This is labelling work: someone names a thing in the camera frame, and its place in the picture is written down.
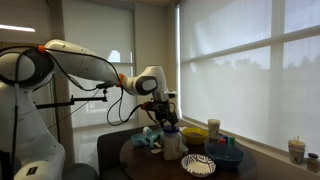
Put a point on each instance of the patterned paper cup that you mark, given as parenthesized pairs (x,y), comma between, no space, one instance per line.
(213,128)

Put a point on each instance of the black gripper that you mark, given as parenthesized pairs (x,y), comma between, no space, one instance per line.
(162,108)

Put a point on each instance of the dark round stool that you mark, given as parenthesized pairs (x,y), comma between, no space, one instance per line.
(80,171)

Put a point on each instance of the small glass jar dark lid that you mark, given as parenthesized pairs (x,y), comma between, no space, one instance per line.
(313,162)

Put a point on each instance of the dark upholstered chair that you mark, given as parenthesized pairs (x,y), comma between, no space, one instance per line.
(110,150)

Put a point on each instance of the paper cup with sticks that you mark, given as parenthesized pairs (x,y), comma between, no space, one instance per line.
(296,151)

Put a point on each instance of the dark blue bowl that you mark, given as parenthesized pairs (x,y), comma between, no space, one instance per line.
(225,156)

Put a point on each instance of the yellow bowl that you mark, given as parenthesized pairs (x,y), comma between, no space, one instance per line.
(195,136)

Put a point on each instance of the clear plastic jar white powder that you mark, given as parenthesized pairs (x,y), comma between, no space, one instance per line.
(172,146)

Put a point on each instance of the large white roller blind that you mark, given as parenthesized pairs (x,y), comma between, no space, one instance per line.
(240,83)

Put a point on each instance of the medium teal measuring cup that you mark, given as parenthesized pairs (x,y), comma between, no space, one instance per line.
(154,140)

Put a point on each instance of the black camera mount rod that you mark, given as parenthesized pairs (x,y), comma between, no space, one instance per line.
(73,100)

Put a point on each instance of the fluorescent ceiling light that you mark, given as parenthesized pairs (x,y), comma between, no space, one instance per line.
(16,28)

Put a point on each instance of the small red block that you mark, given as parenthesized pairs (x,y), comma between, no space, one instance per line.
(222,141)

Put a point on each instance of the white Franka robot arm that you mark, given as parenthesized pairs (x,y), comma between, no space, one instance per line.
(76,63)

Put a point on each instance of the blue patterned paper plate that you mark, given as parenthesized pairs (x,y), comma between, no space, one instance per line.
(198,165)

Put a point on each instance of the blue jar lid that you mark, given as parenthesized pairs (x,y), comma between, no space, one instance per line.
(171,130)

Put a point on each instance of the narrow white roller blind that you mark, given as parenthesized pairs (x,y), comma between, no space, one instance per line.
(100,40)

